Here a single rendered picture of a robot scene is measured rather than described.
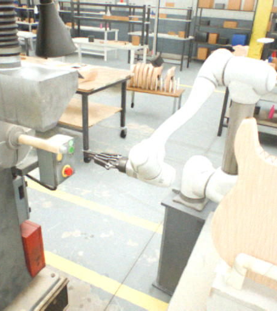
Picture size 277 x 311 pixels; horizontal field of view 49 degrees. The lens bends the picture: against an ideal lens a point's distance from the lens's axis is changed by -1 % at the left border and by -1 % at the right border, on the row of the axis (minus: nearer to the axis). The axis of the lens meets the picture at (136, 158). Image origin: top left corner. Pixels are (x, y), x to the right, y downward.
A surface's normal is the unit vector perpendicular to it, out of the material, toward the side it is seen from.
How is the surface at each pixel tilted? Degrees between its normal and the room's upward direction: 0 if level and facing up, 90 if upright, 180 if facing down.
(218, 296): 90
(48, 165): 90
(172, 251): 90
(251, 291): 0
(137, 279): 0
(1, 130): 85
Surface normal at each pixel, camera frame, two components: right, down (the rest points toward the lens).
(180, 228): -0.55, 0.36
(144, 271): 0.05, -0.89
